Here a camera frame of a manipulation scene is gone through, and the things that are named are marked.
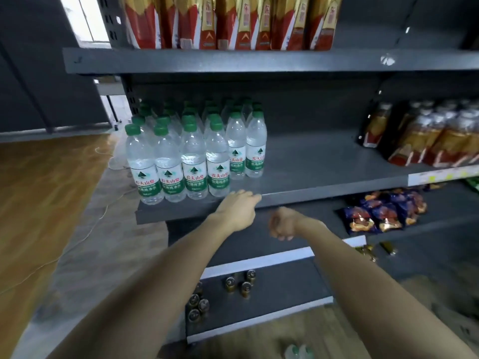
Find person's left hand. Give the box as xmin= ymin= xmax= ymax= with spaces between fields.
xmin=215 ymin=189 xmax=262 ymax=233

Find person's right hand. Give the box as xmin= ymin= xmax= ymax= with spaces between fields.
xmin=268 ymin=206 xmax=307 ymax=242

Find dark grey metal shelf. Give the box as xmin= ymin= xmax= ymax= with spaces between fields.
xmin=62 ymin=0 xmax=479 ymax=345

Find row of shelved water bottles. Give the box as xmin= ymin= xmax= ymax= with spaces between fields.
xmin=124 ymin=97 xmax=268 ymax=206

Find person's right forearm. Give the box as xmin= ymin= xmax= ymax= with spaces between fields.
xmin=295 ymin=216 xmax=476 ymax=359

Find person's left forearm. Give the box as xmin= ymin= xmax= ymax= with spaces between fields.
xmin=48 ymin=214 xmax=240 ymax=359

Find scattered gold drink cans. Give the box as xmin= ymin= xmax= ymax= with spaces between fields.
xmin=353 ymin=241 xmax=399 ymax=263

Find pile of blue orange snack packets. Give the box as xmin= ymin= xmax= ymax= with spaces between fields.
xmin=340 ymin=188 xmax=429 ymax=236

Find group of red gold bottles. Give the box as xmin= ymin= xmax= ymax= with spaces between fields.
xmin=359 ymin=99 xmax=479 ymax=169

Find white table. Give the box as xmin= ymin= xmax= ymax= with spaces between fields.
xmin=93 ymin=78 xmax=126 ymax=126

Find row of gold red drink bottles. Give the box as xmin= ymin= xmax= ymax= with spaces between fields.
xmin=119 ymin=0 xmax=343 ymax=52

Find dark grey partition panels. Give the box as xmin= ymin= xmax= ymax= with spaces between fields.
xmin=0 ymin=0 xmax=113 ymax=135

